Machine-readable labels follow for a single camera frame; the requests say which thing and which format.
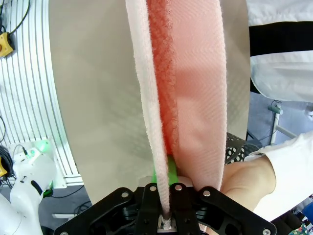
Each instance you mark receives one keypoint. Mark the yellow emergency stop box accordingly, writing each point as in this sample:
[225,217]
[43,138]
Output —
[5,45]

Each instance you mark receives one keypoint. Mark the pink terry towel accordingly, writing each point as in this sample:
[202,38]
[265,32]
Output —
[200,73]

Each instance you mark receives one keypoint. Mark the person's left forearm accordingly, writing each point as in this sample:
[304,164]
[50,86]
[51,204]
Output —
[293,166]

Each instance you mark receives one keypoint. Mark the white ribbed mounting base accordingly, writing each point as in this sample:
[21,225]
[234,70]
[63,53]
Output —
[24,98]

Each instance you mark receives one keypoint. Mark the white table leg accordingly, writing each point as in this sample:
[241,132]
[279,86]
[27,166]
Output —
[275,109]

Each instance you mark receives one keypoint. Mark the person in white shirt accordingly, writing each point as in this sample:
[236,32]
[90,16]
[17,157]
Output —
[281,73]

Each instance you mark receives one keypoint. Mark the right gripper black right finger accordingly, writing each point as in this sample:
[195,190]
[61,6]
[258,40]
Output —
[215,215]

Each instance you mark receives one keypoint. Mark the dark perforated metal panel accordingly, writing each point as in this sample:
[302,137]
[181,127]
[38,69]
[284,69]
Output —
[236,151]

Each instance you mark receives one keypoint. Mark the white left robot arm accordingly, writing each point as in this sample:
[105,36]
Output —
[27,176]

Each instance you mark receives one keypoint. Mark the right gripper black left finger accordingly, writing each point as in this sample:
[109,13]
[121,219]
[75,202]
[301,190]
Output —
[110,213]

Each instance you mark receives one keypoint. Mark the person's left hand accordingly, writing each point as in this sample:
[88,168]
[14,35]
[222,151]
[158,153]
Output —
[247,181]

